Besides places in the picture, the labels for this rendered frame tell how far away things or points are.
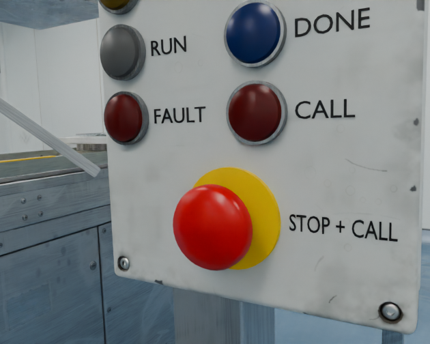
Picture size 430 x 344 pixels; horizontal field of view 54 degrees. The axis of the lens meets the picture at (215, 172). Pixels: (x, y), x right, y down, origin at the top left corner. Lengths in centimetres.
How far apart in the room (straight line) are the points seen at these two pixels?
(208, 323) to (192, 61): 19
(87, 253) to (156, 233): 97
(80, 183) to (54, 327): 37
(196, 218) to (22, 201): 83
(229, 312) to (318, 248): 12
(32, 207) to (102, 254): 31
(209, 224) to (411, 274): 9
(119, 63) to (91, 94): 530
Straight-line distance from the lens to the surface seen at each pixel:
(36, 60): 637
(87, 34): 563
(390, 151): 19
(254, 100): 19
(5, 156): 130
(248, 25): 20
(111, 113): 24
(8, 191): 98
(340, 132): 19
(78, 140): 132
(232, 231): 18
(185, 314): 33
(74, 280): 120
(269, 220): 20
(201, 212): 19
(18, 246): 106
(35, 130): 96
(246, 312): 31
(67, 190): 108
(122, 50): 24
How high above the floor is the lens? 101
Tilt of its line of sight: 7 degrees down
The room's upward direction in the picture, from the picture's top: 2 degrees counter-clockwise
